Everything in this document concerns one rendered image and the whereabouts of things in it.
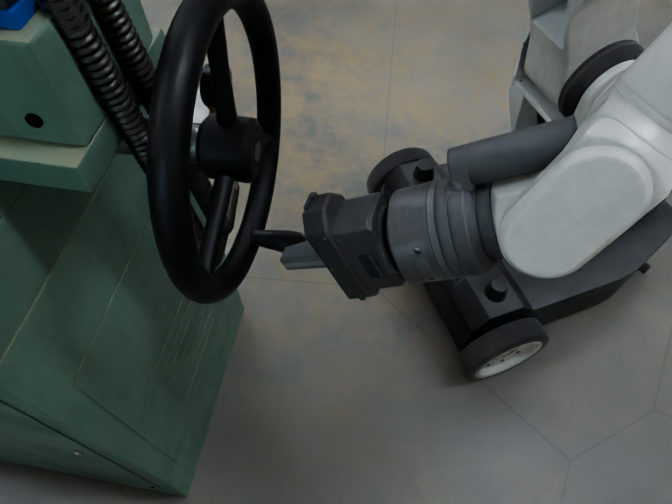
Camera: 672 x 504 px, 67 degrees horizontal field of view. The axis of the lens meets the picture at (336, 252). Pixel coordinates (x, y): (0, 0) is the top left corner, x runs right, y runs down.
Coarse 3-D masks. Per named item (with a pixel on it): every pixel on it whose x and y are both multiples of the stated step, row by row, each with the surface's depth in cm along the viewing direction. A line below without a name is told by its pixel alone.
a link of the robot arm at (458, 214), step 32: (544, 128) 37; (576, 128) 37; (448, 160) 40; (480, 160) 39; (512, 160) 38; (544, 160) 37; (448, 192) 41; (480, 192) 40; (512, 192) 37; (448, 224) 40; (480, 224) 40; (448, 256) 41; (480, 256) 40
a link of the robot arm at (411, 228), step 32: (416, 192) 43; (320, 224) 45; (352, 224) 44; (384, 224) 45; (416, 224) 41; (320, 256) 47; (352, 256) 46; (384, 256) 44; (416, 256) 42; (352, 288) 49
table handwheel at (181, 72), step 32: (192, 0) 34; (224, 0) 36; (256, 0) 43; (192, 32) 33; (224, 32) 39; (256, 32) 48; (160, 64) 33; (192, 64) 33; (224, 64) 40; (256, 64) 53; (160, 96) 32; (192, 96) 33; (224, 96) 42; (256, 96) 56; (160, 128) 32; (192, 128) 45; (224, 128) 44; (256, 128) 45; (160, 160) 33; (192, 160) 46; (224, 160) 44; (256, 160) 46; (160, 192) 33; (224, 192) 45; (256, 192) 58; (160, 224) 35; (192, 224) 36; (256, 224) 57; (160, 256) 37; (192, 256) 37; (192, 288) 40; (224, 288) 46
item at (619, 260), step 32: (416, 160) 127; (384, 192) 133; (640, 224) 121; (608, 256) 116; (640, 256) 116; (448, 288) 111; (480, 288) 107; (512, 288) 107; (544, 288) 112; (576, 288) 112; (608, 288) 116; (448, 320) 116; (480, 320) 104; (512, 320) 109; (544, 320) 118
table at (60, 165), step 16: (160, 32) 47; (160, 48) 47; (128, 80) 43; (112, 128) 41; (0, 144) 38; (16, 144) 38; (32, 144) 38; (48, 144) 38; (64, 144) 38; (96, 144) 39; (112, 144) 41; (0, 160) 38; (16, 160) 38; (32, 160) 38; (48, 160) 38; (64, 160) 38; (80, 160) 38; (96, 160) 39; (0, 176) 40; (16, 176) 39; (32, 176) 39; (48, 176) 39; (64, 176) 38; (80, 176) 38; (96, 176) 40
